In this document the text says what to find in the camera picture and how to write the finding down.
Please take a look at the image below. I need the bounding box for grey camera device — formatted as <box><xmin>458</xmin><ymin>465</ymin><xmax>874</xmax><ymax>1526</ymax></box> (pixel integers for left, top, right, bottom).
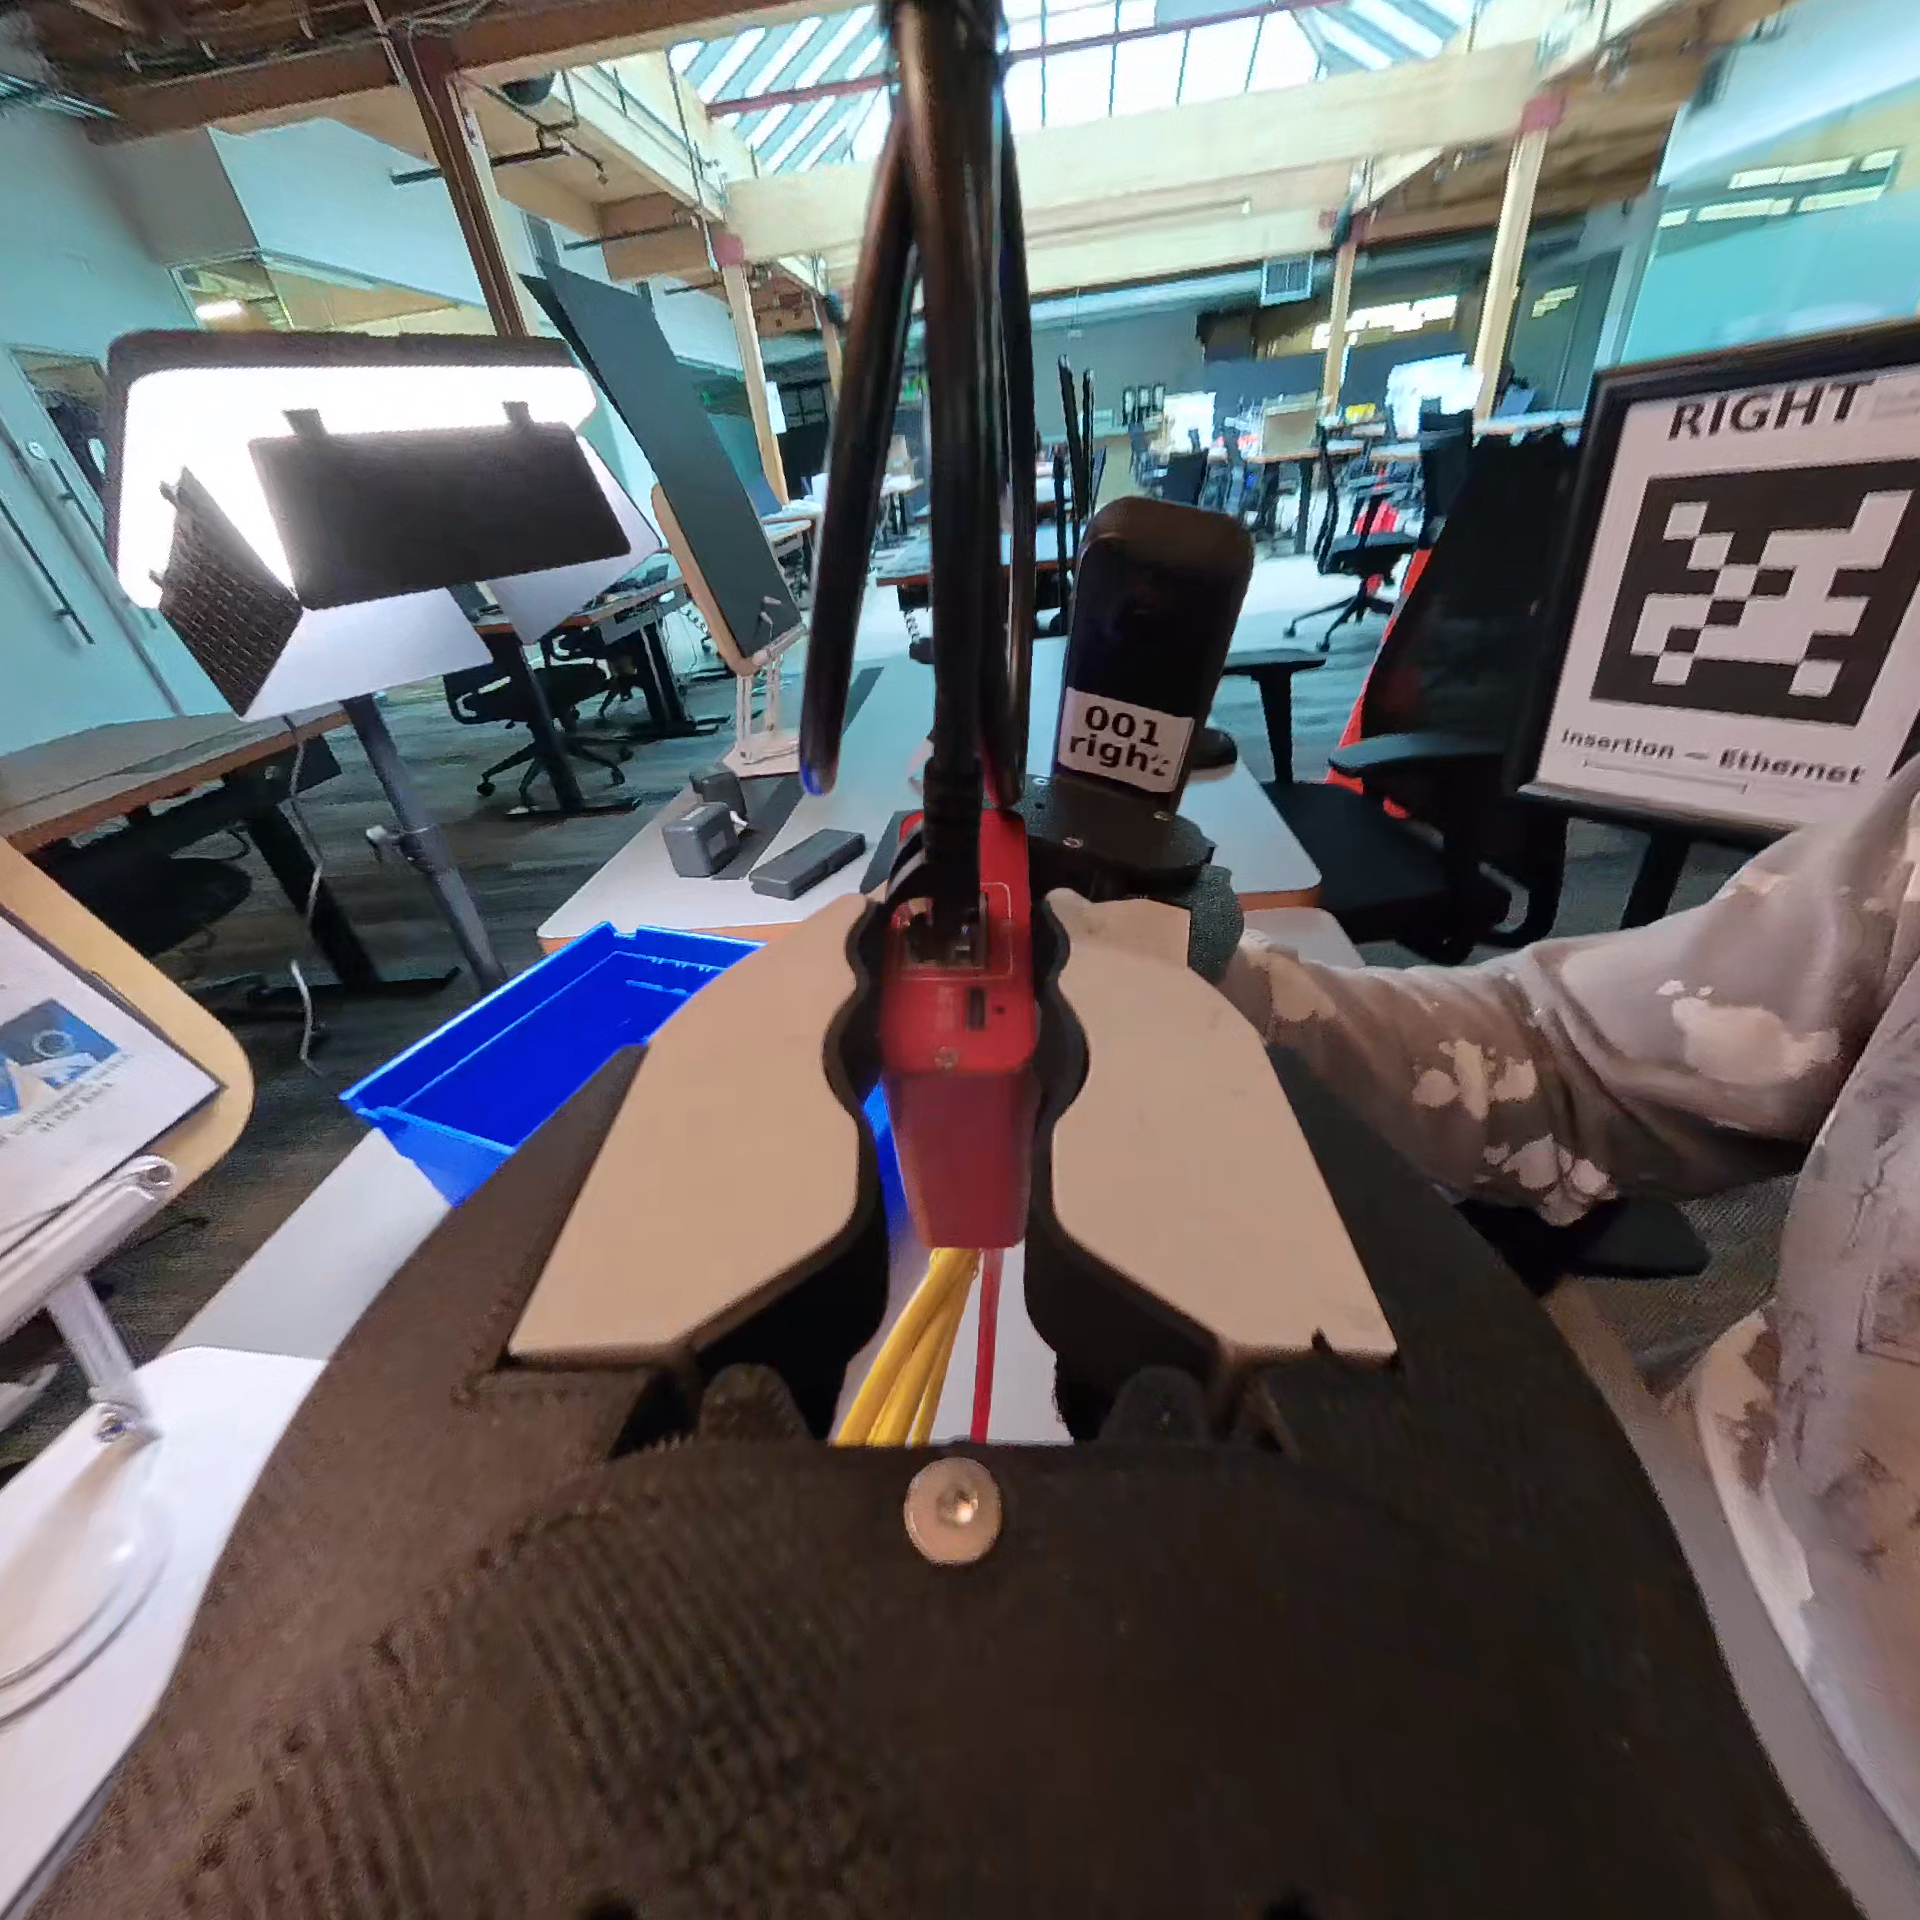
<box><xmin>660</xmin><ymin>766</ymin><xmax>751</xmax><ymax>880</ymax></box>

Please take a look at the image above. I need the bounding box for black ethernet cable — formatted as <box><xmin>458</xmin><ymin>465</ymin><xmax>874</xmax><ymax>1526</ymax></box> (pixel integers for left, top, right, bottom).
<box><xmin>801</xmin><ymin>0</ymin><xmax>1039</xmax><ymax>962</ymax></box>

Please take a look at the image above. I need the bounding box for instruction sheet board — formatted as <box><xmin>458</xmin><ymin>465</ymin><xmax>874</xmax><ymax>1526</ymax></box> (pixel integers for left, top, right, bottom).
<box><xmin>0</xmin><ymin>839</ymin><xmax>257</xmax><ymax>1354</ymax></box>

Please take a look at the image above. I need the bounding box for framed marker sign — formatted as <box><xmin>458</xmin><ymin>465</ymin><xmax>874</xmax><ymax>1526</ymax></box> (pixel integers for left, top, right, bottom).
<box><xmin>1503</xmin><ymin>321</ymin><xmax>1920</xmax><ymax>842</ymax></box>

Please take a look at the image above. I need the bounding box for black and orange office chair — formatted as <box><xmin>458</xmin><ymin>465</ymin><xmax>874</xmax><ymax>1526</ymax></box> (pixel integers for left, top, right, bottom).
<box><xmin>1222</xmin><ymin>428</ymin><xmax>1578</xmax><ymax>962</ymax></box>

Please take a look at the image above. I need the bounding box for softbox light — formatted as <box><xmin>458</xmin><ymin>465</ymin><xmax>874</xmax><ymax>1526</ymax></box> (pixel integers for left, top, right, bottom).
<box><xmin>102</xmin><ymin>329</ymin><xmax>666</xmax><ymax>726</ymax></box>

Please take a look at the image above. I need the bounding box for red ethernet cable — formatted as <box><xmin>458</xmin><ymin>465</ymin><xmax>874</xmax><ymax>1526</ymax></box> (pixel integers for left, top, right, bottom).
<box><xmin>966</xmin><ymin>1249</ymin><xmax>1007</xmax><ymax>1446</ymax></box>

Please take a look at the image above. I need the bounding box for wooden desk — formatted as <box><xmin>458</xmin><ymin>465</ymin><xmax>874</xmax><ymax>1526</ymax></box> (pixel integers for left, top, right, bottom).
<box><xmin>0</xmin><ymin>705</ymin><xmax>349</xmax><ymax>903</ymax></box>

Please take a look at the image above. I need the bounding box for blue plastic bin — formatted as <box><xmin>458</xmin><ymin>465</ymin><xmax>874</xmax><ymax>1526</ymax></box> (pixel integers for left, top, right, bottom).
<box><xmin>342</xmin><ymin>921</ymin><xmax>910</xmax><ymax>1210</ymax></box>

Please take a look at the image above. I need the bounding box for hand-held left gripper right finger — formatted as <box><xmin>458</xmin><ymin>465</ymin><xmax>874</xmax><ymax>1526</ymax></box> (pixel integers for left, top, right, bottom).
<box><xmin>1026</xmin><ymin>887</ymin><xmax>1402</xmax><ymax>1375</ymax></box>

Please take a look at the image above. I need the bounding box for yellow ethernet cable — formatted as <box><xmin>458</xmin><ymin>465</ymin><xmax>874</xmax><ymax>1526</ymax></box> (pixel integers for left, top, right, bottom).
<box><xmin>833</xmin><ymin>1247</ymin><xmax>981</xmax><ymax>1448</ymax></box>

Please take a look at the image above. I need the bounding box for person's right forearm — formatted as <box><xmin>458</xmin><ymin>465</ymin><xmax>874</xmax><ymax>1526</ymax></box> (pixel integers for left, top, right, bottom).
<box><xmin>1217</xmin><ymin>779</ymin><xmax>1920</xmax><ymax>1220</ymax></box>

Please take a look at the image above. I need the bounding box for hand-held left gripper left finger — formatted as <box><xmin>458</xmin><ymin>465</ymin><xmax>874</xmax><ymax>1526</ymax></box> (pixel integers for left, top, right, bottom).
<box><xmin>508</xmin><ymin>896</ymin><xmax>890</xmax><ymax>1369</ymax></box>

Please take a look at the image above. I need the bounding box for person's torso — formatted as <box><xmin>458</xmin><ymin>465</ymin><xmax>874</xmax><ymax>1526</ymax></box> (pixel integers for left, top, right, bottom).
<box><xmin>1642</xmin><ymin>961</ymin><xmax>1920</xmax><ymax>1855</ymax></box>

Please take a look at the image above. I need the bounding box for red ethernet splitter box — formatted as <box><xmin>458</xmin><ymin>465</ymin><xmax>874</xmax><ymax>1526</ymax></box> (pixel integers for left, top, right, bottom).
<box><xmin>878</xmin><ymin>809</ymin><xmax>1044</xmax><ymax>1251</ymax></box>

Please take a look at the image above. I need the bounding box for white desk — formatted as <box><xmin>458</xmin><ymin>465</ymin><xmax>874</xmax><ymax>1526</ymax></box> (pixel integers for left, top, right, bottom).
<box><xmin>538</xmin><ymin>631</ymin><xmax>1325</xmax><ymax>954</ymax></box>

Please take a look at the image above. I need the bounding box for black power bank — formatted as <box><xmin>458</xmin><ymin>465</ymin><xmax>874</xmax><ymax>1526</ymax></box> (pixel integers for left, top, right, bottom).
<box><xmin>747</xmin><ymin>831</ymin><xmax>869</xmax><ymax>903</ymax></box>

